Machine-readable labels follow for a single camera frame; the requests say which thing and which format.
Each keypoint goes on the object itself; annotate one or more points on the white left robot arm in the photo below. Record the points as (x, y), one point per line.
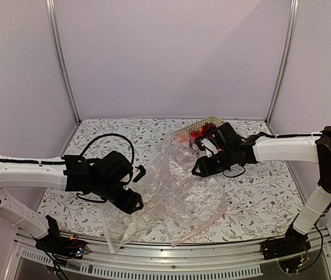
(39, 173)

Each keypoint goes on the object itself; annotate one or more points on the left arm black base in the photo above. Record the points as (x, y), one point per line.
(65, 247)

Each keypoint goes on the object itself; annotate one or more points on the clear white-dotted zip bag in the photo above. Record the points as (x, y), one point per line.
(187, 204)

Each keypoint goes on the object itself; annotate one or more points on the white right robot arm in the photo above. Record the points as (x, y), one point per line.
(312, 148)

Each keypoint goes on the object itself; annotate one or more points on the aluminium frame post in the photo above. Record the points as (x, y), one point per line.
(57, 44)
(285, 57)

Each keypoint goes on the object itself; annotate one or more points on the aluminium front rail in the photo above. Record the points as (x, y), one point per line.
(237, 260)

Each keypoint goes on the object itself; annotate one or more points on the red toy pepper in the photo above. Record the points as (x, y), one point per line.
(196, 134)

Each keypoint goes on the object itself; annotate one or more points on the beige perforated plastic basket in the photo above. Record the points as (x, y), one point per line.
(198, 125)

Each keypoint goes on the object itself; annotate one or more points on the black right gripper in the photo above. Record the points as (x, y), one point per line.
(205, 169)

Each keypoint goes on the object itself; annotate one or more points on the clear pink-zipper zip bag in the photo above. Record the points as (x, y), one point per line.
(121, 228)

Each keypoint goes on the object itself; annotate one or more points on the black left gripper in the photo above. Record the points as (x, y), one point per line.
(128, 205)

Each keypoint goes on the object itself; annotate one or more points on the left aluminium frame post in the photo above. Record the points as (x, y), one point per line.
(57, 44)

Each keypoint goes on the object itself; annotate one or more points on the dark purple toy grapes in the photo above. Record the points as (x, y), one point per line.
(207, 129)

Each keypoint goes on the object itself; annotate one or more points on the right aluminium frame post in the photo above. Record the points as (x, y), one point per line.
(285, 57)

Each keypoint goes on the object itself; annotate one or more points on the floral patterned table mat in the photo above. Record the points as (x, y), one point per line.
(259, 201)

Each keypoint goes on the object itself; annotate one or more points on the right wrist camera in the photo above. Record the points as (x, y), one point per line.
(205, 145)

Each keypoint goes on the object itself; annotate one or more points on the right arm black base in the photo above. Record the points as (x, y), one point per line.
(291, 251)

